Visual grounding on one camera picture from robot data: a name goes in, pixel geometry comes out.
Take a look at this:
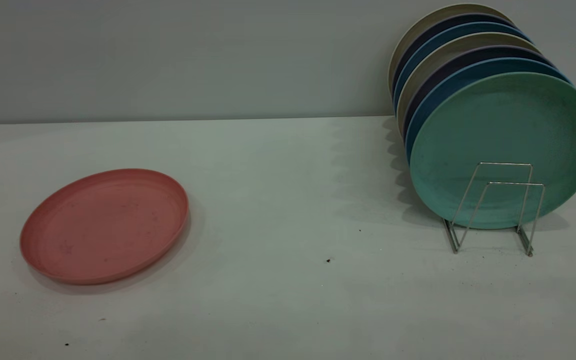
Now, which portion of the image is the pink round plate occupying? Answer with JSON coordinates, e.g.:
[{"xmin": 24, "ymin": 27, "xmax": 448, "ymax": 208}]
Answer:
[{"xmin": 19, "ymin": 168, "xmax": 190, "ymax": 286}]

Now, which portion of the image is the blue round plate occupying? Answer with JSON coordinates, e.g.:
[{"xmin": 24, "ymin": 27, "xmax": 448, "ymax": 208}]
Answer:
[
  {"xmin": 393, "ymin": 21, "xmax": 532, "ymax": 108},
  {"xmin": 405, "ymin": 57, "xmax": 571, "ymax": 166}
]

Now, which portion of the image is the green round plate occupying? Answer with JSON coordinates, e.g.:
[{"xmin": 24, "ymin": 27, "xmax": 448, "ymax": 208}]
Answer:
[{"xmin": 409, "ymin": 72, "xmax": 576, "ymax": 231}]

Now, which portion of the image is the beige round plate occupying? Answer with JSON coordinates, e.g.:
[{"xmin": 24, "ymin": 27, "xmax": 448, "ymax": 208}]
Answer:
[
  {"xmin": 388, "ymin": 3, "xmax": 516, "ymax": 91},
  {"xmin": 396, "ymin": 32, "xmax": 542, "ymax": 128}
]

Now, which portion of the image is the dark purple round plate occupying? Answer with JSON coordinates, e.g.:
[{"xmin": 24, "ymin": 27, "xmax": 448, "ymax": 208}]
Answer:
[
  {"xmin": 402, "ymin": 46, "xmax": 555, "ymax": 141},
  {"xmin": 391, "ymin": 13, "xmax": 519, "ymax": 93}
]

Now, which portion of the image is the metal wire plate rack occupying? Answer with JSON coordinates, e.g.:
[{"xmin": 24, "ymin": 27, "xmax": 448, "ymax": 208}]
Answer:
[{"xmin": 442, "ymin": 161, "xmax": 546, "ymax": 257}]

